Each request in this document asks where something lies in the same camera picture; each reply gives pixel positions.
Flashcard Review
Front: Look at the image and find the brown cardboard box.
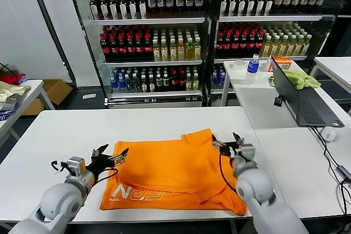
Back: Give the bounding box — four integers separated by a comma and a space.
21, 79, 74, 116

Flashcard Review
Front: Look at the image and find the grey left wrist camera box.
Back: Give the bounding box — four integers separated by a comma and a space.
67, 156, 86, 176

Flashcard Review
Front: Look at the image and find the white table with tape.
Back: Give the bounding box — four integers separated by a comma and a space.
220, 59, 324, 107

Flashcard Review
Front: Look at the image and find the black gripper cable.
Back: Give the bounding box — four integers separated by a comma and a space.
92, 167, 119, 190
218, 151, 239, 192

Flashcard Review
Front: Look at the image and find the blue label water bottle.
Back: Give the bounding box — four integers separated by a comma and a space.
244, 54, 260, 85

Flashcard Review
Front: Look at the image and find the beige cloth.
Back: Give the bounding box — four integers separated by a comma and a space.
0, 81, 31, 103

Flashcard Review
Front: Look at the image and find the grey usb hub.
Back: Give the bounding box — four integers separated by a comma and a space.
333, 164, 351, 182

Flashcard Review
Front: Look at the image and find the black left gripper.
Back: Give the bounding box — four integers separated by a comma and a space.
85, 144, 129, 177

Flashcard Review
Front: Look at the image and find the red cloth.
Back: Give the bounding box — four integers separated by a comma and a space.
0, 72, 27, 86

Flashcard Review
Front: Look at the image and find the blue striped cloth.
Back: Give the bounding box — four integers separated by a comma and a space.
0, 109, 17, 122

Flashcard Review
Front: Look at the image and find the orange t-shirt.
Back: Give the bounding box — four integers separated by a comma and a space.
99, 128, 247, 216

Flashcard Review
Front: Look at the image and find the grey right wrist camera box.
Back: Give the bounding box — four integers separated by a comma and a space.
237, 142, 256, 161

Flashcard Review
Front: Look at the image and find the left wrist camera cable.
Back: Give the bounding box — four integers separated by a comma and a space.
50, 159, 69, 174

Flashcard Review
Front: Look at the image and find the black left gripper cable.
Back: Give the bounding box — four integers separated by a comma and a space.
92, 167, 119, 190

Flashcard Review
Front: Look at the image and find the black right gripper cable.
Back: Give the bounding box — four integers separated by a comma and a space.
218, 151, 239, 192

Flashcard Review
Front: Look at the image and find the dark grey open laptop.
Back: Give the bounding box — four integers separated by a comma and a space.
270, 55, 345, 128

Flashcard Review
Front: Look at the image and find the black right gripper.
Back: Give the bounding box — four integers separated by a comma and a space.
211, 132, 245, 159

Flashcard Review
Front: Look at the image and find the grey cloth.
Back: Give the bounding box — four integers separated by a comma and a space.
0, 93, 24, 111

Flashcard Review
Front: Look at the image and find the black drinks display cooler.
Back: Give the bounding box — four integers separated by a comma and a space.
64, 0, 217, 109
210, 0, 346, 106

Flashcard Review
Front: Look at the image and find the orange cardboard box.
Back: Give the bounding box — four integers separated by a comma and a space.
268, 56, 292, 72

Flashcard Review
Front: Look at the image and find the white computer mouse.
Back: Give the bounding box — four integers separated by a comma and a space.
320, 126, 338, 144

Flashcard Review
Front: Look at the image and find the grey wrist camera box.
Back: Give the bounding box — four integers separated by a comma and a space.
237, 142, 256, 161
67, 156, 86, 176

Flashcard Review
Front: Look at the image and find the green crumpled cloth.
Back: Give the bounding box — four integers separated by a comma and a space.
268, 69, 322, 91

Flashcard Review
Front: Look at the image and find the white table with clothes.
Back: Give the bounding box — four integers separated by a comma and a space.
0, 79, 55, 147

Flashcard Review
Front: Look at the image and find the empty white table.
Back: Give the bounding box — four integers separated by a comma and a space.
309, 56, 351, 95

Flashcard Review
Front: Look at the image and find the black laptop cable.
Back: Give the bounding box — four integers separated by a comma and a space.
309, 125, 351, 218

